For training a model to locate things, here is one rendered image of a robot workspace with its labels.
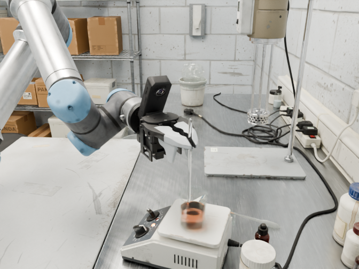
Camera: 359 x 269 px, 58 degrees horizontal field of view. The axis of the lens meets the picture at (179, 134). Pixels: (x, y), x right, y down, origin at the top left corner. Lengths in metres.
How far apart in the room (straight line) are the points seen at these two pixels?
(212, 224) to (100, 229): 0.28
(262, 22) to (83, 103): 0.51
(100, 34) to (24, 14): 1.90
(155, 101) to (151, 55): 2.39
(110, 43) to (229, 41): 1.03
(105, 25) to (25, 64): 1.80
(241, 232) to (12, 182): 0.66
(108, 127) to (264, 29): 0.47
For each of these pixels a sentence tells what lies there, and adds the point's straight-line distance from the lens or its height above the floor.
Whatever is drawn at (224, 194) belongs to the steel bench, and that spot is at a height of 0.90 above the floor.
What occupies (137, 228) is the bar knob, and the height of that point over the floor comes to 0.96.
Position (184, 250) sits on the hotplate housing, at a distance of 0.62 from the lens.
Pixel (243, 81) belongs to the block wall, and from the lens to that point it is 3.08.
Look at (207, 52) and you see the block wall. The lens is 3.00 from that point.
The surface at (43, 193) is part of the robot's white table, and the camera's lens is 0.97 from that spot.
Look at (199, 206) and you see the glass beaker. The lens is 0.59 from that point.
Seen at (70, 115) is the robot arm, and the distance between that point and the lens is 0.66.
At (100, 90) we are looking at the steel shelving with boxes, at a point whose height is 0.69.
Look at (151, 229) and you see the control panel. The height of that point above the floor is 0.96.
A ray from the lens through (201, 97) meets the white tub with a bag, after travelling 1.63.
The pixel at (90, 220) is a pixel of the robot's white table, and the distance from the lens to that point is 0.82.
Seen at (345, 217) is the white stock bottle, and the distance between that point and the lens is 0.77.
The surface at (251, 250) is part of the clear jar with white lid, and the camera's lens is 0.61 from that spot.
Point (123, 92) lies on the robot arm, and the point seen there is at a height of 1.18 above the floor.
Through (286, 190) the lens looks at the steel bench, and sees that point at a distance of 0.95.
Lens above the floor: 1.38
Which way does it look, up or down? 22 degrees down
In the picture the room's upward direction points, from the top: straight up
